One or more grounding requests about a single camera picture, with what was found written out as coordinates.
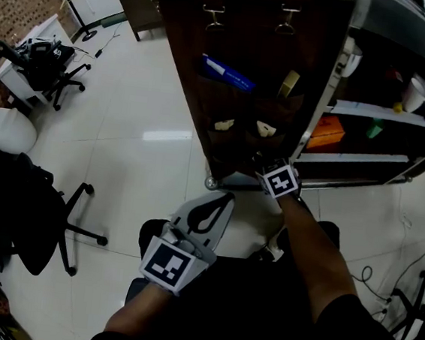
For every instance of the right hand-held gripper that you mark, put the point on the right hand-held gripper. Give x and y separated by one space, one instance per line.
281 182

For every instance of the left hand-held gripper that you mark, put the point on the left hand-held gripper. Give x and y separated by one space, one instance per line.
166 268

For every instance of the brown wheeled cart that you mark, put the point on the brown wheeled cart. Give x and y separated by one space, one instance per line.
248 44

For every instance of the person's right forearm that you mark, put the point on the person's right forearm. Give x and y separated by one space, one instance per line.
316 259

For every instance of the person's left forearm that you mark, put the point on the person's left forearm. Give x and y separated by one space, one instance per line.
137 308

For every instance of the orange box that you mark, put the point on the orange box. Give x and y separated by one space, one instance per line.
326 132

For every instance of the green bottle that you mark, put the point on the green bottle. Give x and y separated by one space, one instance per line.
374 129

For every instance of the person's black clothing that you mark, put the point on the person's black clothing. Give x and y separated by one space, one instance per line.
242 319

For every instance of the blue flat box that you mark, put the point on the blue flat box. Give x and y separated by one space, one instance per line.
226 73

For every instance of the small yellow object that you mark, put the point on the small yellow object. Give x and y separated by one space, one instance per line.
397 108

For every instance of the white hanging cup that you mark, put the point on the white hanging cup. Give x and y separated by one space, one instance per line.
352 63

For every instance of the brass hook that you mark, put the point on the brass hook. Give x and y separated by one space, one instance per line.
213 26
285 29

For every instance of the dark red object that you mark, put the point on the dark red object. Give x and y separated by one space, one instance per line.
393 75

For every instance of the white paper cup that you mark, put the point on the white paper cup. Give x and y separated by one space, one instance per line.
414 97

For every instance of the white power strip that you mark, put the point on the white power strip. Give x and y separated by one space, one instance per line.
383 313

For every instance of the black tripod stand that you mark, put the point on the black tripod stand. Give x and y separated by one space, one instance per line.
411 307

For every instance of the large black office chair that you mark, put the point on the large black office chair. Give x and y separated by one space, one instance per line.
30 214

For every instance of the small black office chair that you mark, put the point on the small black office chair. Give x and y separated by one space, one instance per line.
61 81

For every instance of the dark wooden cabinet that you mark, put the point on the dark wooden cabinet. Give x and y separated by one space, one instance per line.
140 12

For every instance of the green rolled mat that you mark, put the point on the green rolled mat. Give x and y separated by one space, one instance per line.
113 20

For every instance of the white round stool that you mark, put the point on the white round stool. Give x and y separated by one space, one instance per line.
10 131

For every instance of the white desk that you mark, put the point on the white desk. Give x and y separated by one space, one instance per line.
12 78

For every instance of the black coat rack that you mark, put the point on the black coat rack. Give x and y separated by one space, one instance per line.
76 11

